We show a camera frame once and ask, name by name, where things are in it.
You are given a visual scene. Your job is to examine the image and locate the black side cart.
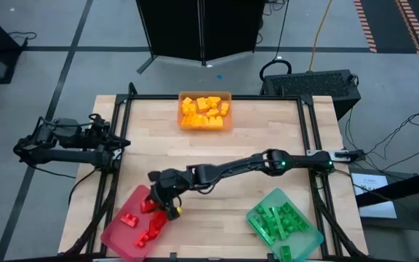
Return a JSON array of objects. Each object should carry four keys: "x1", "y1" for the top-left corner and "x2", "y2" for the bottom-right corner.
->
[{"x1": 349, "y1": 165, "x2": 419, "y2": 262}]

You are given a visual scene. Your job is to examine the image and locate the white paper sheet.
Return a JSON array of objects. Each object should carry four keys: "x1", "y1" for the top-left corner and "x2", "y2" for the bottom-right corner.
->
[{"x1": 350, "y1": 172, "x2": 399, "y2": 220}]

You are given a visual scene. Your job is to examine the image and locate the orange plastic bin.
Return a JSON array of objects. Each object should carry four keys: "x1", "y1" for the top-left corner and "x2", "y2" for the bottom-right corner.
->
[{"x1": 176, "y1": 90, "x2": 234, "y2": 132}]

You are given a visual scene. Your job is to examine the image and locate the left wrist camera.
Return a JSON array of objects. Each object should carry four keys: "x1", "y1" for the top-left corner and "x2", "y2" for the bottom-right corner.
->
[{"x1": 87, "y1": 113, "x2": 105, "y2": 131}]

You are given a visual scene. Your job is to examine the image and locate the black metal table frame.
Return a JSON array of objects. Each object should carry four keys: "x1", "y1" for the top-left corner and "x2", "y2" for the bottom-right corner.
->
[{"x1": 62, "y1": 82, "x2": 369, "y2": 262}]

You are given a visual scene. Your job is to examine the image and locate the black looped floor cable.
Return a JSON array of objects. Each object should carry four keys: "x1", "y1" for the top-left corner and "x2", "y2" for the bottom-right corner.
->
[{"x1": 258, "y1": 0, "x2": 293, "y2": 84}]

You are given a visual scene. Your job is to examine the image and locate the black mat orange stripes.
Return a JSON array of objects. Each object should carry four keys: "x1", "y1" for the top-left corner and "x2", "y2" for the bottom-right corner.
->
[{"x1": 353, "y1": 0, "x2": 419, "y2": 55}]

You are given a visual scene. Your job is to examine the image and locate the yellow cable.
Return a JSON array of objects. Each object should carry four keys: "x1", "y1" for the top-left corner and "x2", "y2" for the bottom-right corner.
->
[{"x1": 307, "y1": 0, "x2": 333, "y2": 73}]

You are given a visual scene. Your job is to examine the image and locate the thin black floor cable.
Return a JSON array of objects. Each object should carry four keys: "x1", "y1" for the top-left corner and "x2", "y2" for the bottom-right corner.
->
[{"x1": 7, "y1": 31, "x2": 38, "y2": 49}]

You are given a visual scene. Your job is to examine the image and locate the black floor cable bundle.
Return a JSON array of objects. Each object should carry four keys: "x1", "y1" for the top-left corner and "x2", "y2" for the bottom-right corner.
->
[{"x1": 343, "y1": 105, "x2": 419, "y2": 172}]

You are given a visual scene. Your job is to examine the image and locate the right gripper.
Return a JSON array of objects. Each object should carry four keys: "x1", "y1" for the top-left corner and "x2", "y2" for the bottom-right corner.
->
[{"x1": 147, "y1": 165, "x2": 198, "y2": 221}]

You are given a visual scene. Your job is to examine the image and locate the large yellow building block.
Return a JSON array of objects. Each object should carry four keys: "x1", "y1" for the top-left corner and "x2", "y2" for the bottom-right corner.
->
[{"x1": 196, "y1": 97, "x2": 211, "y2": 114}]

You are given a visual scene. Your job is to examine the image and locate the green plastic bin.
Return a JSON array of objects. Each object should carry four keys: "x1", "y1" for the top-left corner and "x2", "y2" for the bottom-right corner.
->
[{"x1": 245, "y1": 187, "x2": 325, "y2": 262}]

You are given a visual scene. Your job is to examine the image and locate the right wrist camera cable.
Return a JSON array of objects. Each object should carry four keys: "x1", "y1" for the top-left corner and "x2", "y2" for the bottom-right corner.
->
[{"x1": 193, "y1": 180, "x2": 217, "y2": 196}]

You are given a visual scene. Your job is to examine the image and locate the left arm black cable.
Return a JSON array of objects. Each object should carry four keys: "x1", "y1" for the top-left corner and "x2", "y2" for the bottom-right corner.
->
[{"x1": 67, "y1": 167, "x2": 103, "y2": 207}]

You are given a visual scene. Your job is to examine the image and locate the black perforated computer case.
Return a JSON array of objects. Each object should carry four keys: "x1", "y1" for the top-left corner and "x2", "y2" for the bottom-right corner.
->
[{"x1": 259, "y1": 68, "x2": 362, "y2": 121}]

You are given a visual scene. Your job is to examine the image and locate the red plastic bin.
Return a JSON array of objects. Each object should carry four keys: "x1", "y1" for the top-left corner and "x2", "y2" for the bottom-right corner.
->
[{"x1": 100, "y1": 184, "x2": 177, "y2": 262}]

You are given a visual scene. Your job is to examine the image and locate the black folding screen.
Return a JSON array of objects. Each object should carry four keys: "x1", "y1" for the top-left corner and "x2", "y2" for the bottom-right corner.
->
[{"x1": 135, "y1": 0, "x2": 268, "y2": 76}]

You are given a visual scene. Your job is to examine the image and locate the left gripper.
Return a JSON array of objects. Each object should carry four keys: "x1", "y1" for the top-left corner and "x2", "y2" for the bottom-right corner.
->
[{"x1": 66, "y1": 125, "x2": 131, "y2": 161}]

